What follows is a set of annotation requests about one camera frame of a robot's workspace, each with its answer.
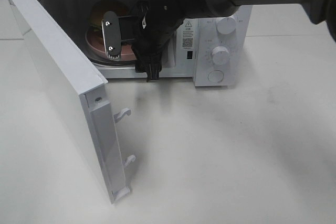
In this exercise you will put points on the glass microwave turntable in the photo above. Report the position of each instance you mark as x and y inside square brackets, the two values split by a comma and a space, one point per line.
[108, 62]

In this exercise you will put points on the round white door-release button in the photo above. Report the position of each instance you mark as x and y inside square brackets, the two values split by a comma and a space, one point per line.
[216, 76]

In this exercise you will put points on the upper white power knob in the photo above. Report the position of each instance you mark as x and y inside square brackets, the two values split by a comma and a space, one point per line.
[226, 25]

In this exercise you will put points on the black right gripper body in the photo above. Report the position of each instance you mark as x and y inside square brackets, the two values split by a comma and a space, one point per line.
[152, 31]

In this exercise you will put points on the burger with lettuce and cheese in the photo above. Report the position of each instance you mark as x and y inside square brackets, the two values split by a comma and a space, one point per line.
[101, 7]

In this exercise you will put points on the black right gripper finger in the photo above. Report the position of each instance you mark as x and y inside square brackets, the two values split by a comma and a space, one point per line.
[111, 35]

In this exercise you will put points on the lower white timer knob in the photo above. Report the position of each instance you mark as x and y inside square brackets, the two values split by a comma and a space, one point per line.
[220, 55]

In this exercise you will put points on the white microwave oven body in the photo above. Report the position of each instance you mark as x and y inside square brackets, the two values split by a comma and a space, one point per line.
[73, 18]

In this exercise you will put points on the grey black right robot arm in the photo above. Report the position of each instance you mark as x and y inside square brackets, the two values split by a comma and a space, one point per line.
[201, 39]

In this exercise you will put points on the pink round plate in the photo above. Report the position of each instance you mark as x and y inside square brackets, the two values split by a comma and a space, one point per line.
[94, 40]

